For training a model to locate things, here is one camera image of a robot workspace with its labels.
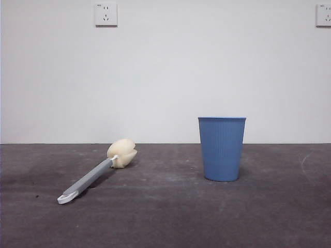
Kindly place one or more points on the blue ribbed plastic cup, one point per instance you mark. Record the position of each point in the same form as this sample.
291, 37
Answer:
222, 149

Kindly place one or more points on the grey cup brush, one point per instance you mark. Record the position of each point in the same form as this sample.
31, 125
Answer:
88, 178

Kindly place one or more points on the white wall socket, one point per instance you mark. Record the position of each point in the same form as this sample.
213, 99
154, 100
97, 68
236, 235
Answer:
106, 14
324, 15

